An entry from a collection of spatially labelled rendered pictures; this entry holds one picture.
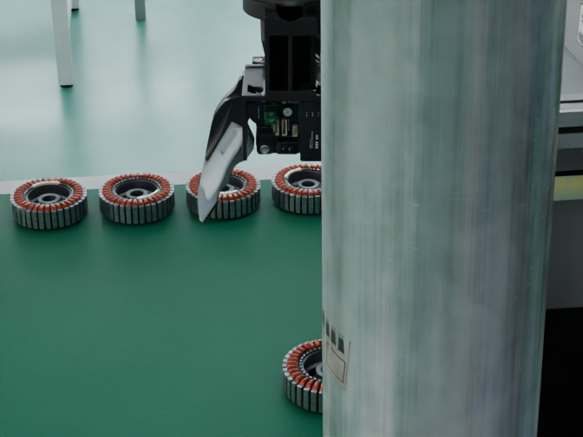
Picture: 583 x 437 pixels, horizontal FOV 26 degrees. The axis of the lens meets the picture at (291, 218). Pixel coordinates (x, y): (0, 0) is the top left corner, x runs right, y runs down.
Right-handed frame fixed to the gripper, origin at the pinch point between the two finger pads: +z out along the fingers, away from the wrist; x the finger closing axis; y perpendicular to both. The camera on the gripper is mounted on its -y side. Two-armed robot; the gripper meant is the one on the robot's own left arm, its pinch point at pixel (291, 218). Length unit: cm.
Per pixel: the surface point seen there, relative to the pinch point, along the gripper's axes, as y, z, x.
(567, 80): -38.9, 3.7, 29.9
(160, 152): -253, 115, -43
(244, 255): -63, 40, -8
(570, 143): -30.6, 7.5, 29.1
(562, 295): -46, 36, 34
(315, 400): -26.3, 38.0, 2.3
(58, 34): -302, 95, -80
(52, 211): -69, 37, -35
